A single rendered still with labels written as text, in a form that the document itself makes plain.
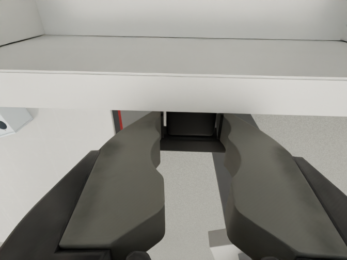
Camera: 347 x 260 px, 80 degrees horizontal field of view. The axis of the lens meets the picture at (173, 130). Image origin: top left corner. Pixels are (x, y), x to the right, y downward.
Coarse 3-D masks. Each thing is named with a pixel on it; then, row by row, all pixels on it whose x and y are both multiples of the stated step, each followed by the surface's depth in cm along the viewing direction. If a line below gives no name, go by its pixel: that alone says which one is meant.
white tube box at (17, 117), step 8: (0, 112) 25; (8, 112) 26; (16, 112) 27; (24, 112) 28; (0, 120) 26; (8, 120) 26; (16, 120) 27; (24, 120) 28; (0, 128) 26; (8, 128) 26; (16, 128) 27; (0, 136) 27
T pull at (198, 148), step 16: (176, 112) 11; (192, 112) 11; (208, 112) 11; (176, 128) 12; (192, 128) 12; (208, 128) 12; (160, 144) 12; (176, 144) 12; (192, 144) 12; (208, 144) 12
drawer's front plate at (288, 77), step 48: (0, 48) 12; (48, 48) 12; (96, 48) 12; (144, 48) 13; (192, 48) 13; (240, 48) 13; (288, 48) 13; (336, 48) 13; (0, 96) 9; (48, 96) 9; (96, 96) 9; (144, 96) 9; (192, 96) 9; (240, 96) 9; (288, 96) 9; (336, 96) 9
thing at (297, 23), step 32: (0, 0) 12; (32, 0) 15; (64, 0) 15; (96, 0) 15; (128, 0) 15; (160, 0) 15; (192, 0) 15; (224, 0) 15; (256, 0) 15; (288, 0) 15; (320, 0) 15; (0, 32) 12; (32, 32) 15; (64, 32) 16; (96, 32) 16; (128, 32) 16; (160, 32) 16; (192, 32) 16; (224, 32) 16; (256, 32) 16; (288, 32) 16; (320, 32) 16
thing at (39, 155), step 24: (48, 120) 30; (72, 120) 30; (96, 120) 29; (120, 120) 37; (0, 144) 32; (24, 144) 32; (48, 144) 32; (72, 144) 32; (96, 144) 32; (0, 168) 35; (24, 168) 35; (48, 168) 35; (0, 192) 38; (24, 192) 38; (0, 216) 42; (0, 240) 47
